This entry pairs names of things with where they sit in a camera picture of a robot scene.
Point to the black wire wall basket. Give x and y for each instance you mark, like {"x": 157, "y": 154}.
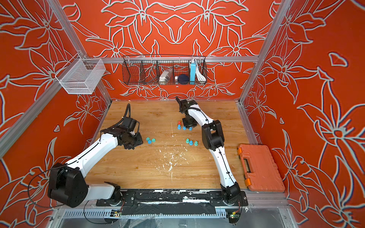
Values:
{"x": 140, "y": 70}

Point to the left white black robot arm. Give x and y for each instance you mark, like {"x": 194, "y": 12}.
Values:
{"x": 67, "y": 184}

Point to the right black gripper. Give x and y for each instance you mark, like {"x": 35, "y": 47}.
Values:
{"x": 187, "y": 125}

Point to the silver pouch in basket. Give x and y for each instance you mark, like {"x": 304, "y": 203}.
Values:
{"x": 166, "y": 76}

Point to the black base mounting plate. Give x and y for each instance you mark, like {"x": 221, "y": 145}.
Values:
{"x": 176, "y": 203}

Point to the clear plastic wall bin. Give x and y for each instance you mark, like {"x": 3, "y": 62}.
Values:
{"x": 82, "y": 76}

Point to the dark blue ball in basket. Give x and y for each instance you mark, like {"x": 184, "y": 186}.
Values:
{"x": 183, "y": 79}

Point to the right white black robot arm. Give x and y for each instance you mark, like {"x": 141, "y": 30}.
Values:
{"x": 213, "y": 141}

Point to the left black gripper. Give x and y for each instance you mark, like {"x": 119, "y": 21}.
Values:
{"x": 139, "y": 141}

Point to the light blue box in basket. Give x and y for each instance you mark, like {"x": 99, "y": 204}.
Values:
{"x": 192, "y": 71}

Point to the orange plastic tool case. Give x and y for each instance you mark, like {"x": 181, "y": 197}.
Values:
{"x": 260, "y": 170}

